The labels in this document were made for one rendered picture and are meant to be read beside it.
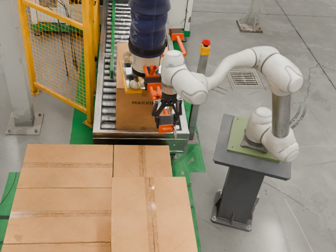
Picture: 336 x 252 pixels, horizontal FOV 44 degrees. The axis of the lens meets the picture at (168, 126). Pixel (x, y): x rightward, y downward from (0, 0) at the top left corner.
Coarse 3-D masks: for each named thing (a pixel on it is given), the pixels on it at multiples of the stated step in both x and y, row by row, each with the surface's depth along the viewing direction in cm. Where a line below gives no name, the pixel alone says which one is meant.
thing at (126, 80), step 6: (120, 60) 271; (120, 66) 266; (126, 66) 263; (126, 78) 256; (132, 78) 252; (138, 78) 258; (126, 84) 252; (126, 90) 248; (132, 90) 248; (138, 90) 249
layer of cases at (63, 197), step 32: (32, 160) 277; (64, 160) 280; (96, 160) 282; (128, 160) 285; (160, 160) 288; (32, 192) 257; (64, 192) 259; (96, 192) 262; (32, 224) 240; (64, 224) 242; (96, 224) 244
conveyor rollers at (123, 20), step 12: (108, 12) 450; (120, 12) 451; (120, 24) 431; (108, 36) 409; (120, 36) 411; (108, 48) 391; (108, 60) 376; (108, 72) 363; (108, 84) 349; (108, 96) 336; (108, 120) 316
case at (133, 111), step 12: (120, 48) 317; (120, 72) 293; (120, 84) 282; (120, 96) 284; (132, 96) 285; (144, 96) 286; (120, 108) 291; (132, 108) 292; (144, 108) 293; (120, 120) 298; (132, 120) 299; (144, 120) 300
